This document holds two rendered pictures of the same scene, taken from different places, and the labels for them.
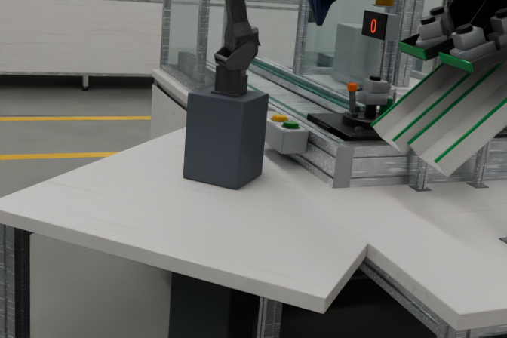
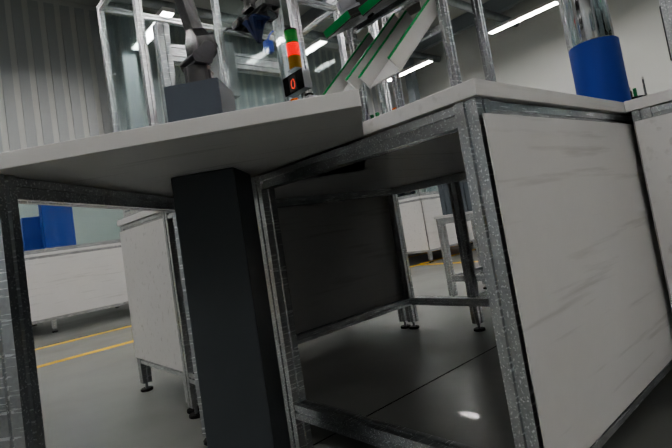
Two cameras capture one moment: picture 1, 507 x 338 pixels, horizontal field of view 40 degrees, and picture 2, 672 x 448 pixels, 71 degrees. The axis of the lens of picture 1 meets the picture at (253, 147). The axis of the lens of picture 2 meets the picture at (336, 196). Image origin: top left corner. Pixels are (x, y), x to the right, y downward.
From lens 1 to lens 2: 0.81 m
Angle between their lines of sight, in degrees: 27
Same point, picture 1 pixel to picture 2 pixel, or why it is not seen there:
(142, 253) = (158, 130)
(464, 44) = not seen: outside the picture
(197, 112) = (176, 101)
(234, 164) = not seen: hidden behind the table
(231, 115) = (207, 91)
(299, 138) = not seen: hidden behind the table
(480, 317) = (487, 85)
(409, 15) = not seen: hidden behind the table
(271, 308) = (281, 296)
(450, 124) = (383, 61)
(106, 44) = (68, 289)
